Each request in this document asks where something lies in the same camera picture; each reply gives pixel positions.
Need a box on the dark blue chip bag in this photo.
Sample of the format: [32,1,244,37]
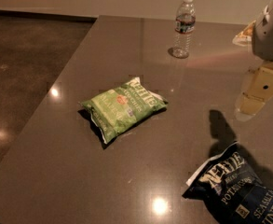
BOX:
[183,143,273,224]

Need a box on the white plate with food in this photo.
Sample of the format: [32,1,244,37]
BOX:
[232,21,255,47]

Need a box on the green jalapeno chip bag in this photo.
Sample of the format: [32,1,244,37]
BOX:
[81,77,168,144]

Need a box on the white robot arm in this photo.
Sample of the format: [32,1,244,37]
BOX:
[236,0,273,117]

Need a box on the clear plastic water bottle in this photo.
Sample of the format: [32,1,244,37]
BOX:
[172,0,196,59]

